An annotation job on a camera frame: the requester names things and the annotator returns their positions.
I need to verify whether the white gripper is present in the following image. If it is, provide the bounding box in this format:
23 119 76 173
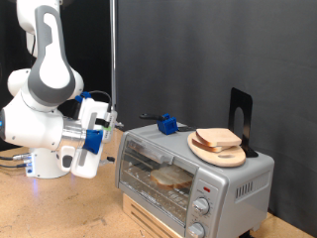
58 97 126 179

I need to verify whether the glass oven door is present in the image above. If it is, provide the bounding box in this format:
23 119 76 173
116 132 201 238

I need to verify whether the spatula with blue grip block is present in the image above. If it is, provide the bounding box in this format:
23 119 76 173
140 112 197 136

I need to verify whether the white bread slice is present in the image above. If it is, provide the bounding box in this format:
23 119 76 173
150 165 194 191
191 138 229 154

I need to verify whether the silver oven knob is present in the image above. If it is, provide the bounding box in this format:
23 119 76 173
192 197 211 216
186 222 206 238

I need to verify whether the silver toaster oven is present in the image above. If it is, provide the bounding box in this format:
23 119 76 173
115 121 275 238

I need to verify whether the metal pole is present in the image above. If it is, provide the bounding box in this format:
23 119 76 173
109 0 118 112

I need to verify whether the light brown bread slice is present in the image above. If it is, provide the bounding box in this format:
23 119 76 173
195 127 243 149

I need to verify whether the round wooden cutting board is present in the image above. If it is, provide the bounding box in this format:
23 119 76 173
186 131 248 169

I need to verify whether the black metal bookend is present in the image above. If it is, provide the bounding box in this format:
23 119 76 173
228 86 260 159

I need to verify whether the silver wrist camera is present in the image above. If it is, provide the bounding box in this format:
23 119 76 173
95 110 119 144

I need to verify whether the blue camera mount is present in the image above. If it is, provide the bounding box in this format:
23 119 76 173
82 129 104 156

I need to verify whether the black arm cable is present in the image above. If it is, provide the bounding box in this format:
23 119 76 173
30 31 114 115

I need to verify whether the blue cable clip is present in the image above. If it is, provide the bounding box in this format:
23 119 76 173
74 91 93 104

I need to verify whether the wire oven rack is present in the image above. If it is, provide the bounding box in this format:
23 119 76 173
123 163 194 216

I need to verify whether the base cable with silver plug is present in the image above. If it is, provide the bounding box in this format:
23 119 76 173
0 152 33 163

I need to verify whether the thin black base cable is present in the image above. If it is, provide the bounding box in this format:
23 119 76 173
0 162 28 170

